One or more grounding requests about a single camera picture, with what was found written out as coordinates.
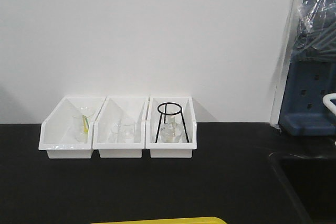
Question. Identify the black wire tripod stand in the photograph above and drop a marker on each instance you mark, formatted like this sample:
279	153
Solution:
170	109

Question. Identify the yellow green plastic stirrers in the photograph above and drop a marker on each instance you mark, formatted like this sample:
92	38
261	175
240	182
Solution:
85	124

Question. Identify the blue drying rack base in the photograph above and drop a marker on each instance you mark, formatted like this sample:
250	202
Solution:
302	111

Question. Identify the clear glass conical flask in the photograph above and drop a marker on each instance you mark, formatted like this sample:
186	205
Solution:
170	131

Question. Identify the small clear glass beaker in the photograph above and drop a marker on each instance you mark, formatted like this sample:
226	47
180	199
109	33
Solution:
127	129

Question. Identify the clear plastic bag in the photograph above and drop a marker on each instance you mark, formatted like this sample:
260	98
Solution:
315	39

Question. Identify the white storage bin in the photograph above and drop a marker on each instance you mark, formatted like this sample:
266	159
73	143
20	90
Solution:
57	136
171	150
113	111

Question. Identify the white storage bin middle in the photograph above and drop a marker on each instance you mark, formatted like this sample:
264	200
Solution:
113	111

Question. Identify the yellow plastic tray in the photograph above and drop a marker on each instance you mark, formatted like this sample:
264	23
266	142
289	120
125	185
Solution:
189	220

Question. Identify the white storage bin left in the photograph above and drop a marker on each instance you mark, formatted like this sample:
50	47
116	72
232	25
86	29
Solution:
57	136

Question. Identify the white storage bin right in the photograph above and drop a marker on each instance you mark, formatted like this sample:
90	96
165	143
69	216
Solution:
171	150

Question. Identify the black lab sink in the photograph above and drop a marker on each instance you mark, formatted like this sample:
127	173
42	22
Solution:
309	182

